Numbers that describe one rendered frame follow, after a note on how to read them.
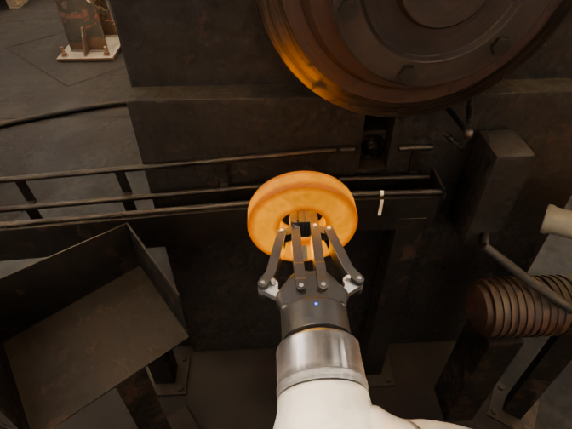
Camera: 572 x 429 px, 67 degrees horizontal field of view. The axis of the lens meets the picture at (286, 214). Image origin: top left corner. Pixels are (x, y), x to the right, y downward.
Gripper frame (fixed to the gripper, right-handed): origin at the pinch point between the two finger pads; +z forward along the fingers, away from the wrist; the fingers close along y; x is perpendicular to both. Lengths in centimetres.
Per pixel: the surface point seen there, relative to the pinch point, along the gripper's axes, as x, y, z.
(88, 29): -80, -128, 270
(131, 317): -23.8, -29.7, -0.8
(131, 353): -23.7, -28.2, -7.8
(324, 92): 7.4, 4.9, 19.4
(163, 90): 1.3, -24.1, 32.7
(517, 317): -34, 45, 2
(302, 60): 12.7, 1.2, 19.7
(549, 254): -88, 104, 60
